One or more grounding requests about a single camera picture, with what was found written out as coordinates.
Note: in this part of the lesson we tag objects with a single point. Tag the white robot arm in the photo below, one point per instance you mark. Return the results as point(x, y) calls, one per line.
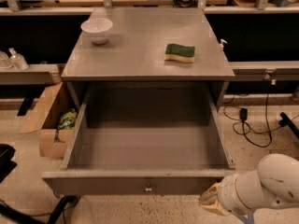
point(274, 184)

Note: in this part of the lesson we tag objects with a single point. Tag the green yellow sponge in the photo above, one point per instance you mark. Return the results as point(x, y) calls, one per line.
point(180, 53)

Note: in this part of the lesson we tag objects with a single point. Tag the cardboard box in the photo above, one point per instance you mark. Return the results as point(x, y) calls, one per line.
point(54, 102)

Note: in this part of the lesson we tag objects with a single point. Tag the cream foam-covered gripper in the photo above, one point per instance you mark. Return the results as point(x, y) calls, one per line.
point(229, 194)

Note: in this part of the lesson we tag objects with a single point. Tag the small white pump bottle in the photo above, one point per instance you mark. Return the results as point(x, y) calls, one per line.
point(223, 43)

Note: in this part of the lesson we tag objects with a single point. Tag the grey wooden drawer cabinet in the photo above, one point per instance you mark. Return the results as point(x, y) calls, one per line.
point(136, 46)

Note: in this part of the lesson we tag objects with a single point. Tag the white ceramic bowl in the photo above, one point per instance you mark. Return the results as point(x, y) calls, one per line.
point(97, 29)

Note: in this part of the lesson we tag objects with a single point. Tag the green snack bag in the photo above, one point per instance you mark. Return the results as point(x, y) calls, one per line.
point(68, 120)

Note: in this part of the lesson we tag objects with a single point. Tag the black floor stand base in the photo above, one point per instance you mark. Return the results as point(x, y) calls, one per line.
point(65, 203)

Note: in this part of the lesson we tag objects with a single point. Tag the grey top drawer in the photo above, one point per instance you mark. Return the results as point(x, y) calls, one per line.
point(161, 140)

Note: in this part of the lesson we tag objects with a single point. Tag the clear plastic bottle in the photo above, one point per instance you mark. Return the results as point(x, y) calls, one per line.
point(5, 61)

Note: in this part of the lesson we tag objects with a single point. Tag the clear sanitizer bottle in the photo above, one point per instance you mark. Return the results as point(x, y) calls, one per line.
point(18, 60)

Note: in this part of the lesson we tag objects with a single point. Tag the black object at left edge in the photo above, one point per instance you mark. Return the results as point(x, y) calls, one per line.
point(6, 163)

